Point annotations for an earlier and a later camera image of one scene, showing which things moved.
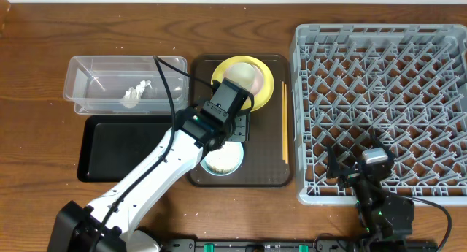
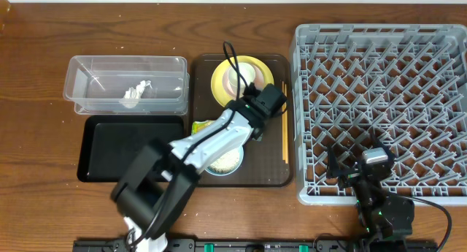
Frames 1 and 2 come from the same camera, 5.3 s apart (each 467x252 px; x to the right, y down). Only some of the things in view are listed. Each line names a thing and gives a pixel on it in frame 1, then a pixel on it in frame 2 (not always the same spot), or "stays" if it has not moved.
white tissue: x=133 y=96 stays
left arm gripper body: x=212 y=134 → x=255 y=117
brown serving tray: x=268 y=154 stays
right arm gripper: x=347 y=174 stays
